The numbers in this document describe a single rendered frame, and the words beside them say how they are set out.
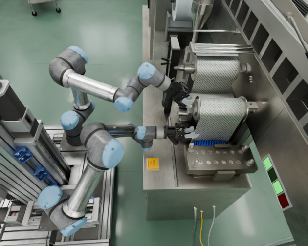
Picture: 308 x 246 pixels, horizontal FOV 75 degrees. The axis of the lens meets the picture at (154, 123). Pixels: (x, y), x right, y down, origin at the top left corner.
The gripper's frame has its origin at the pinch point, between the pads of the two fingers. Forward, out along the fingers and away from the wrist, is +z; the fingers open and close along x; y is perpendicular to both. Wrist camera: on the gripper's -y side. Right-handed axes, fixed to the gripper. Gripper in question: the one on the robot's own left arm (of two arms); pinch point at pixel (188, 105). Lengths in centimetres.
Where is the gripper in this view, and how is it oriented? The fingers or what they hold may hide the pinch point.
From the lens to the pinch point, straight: 112.3
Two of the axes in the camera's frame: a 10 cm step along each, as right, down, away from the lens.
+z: 7.4, 3.9, 5.5
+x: -0.4, -7.9, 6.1
